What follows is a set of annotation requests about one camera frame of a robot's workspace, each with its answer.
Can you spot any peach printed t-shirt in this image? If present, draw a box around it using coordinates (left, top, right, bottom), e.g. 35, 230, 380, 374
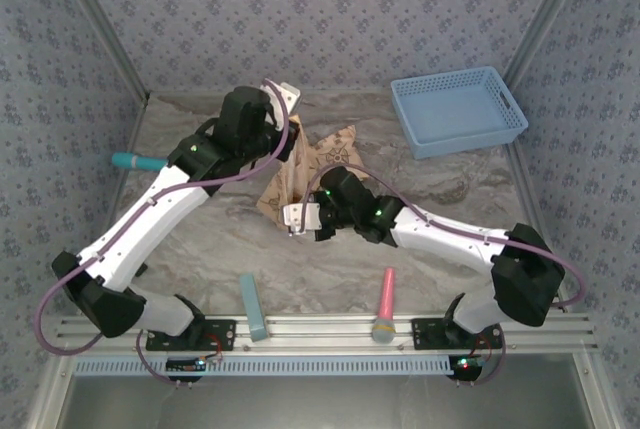
255, 118, 369, 230

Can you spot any teal toy microphone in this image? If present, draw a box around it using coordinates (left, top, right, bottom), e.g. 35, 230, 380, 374
110, 151, 169, 173

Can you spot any pink toy microphone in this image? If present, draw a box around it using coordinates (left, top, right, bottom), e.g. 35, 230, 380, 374
371, 267, 399, 345

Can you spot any light blue perforated basket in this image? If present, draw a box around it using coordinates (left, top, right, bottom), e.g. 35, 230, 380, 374
389, 66, 530, 160

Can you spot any light blue brush block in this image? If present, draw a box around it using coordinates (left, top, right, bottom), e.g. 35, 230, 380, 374
238, 272, 270, 343

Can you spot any right circuit board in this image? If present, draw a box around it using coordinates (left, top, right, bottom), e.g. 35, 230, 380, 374
449, 354, 486, 381

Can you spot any circuit board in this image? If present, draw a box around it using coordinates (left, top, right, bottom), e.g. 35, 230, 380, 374
166, 356, 209, 375
449, 354, 486, 381

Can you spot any grey metal front panel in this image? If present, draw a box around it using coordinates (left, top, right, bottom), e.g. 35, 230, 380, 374
29, 353, 616, 429

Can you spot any left circuit board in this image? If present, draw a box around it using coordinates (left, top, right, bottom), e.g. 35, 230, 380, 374
166, 356, 209, 375

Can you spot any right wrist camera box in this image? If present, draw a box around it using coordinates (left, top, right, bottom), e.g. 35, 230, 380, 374
282, 201, 322, 239

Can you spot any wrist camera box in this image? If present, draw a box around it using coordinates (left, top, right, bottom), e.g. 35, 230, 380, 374
282, 201, 322, 239
262, 79, 302, 123

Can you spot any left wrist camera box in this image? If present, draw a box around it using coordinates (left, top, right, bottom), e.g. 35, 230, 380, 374
262, 79, 302, 123

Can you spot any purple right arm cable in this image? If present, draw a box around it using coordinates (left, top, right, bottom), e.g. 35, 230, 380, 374
305, 163, 586, 311

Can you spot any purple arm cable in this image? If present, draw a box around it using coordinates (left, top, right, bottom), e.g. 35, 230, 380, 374
38, 79, 292, 355
305, 163, 586, 311

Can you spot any aluminium mounting rail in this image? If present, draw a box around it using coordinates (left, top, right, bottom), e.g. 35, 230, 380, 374
52, 313, 599, 355

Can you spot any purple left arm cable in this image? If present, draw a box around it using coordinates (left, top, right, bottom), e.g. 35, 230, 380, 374
38, 79, 292, 355

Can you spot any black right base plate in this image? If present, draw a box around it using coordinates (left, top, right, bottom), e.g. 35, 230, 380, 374
411, 317, 504, 352

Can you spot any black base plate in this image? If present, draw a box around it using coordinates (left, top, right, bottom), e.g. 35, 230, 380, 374
411, 317, 504, 352
145, 317, 237, 352

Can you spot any slotted cable duct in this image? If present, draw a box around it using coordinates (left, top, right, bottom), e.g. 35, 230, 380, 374
73, 354, 451, 378

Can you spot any aluminium frame post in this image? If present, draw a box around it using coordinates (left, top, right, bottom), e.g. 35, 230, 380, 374
49, 0, 151, 103
502, 0, 596, 81

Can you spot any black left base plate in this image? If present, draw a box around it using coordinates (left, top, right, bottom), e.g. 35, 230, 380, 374
145, 317, 237, 352

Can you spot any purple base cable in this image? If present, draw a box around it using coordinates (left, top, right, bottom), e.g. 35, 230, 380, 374
135, 329, 181, 388
469, 318, 511, 386

